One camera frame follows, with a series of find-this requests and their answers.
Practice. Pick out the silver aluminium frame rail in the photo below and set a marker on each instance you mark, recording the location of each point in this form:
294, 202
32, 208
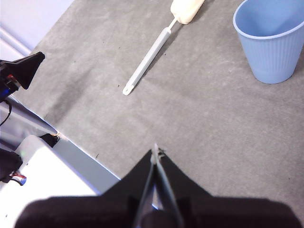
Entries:
83, 164

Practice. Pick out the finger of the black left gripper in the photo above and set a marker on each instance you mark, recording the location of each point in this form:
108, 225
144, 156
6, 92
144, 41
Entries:
26, 71

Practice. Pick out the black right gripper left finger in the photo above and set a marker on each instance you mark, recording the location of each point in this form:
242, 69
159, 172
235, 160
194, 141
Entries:
95, 211

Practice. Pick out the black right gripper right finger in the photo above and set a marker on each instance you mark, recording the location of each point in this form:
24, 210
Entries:
225, 213

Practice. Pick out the blue ribbed plastic cup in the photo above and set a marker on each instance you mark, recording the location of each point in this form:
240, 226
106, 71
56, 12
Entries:
270, 54

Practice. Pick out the small black bracket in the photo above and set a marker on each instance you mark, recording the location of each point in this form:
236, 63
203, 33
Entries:
50, 140

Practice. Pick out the white base platform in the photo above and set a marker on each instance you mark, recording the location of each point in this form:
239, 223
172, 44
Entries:
59, 190

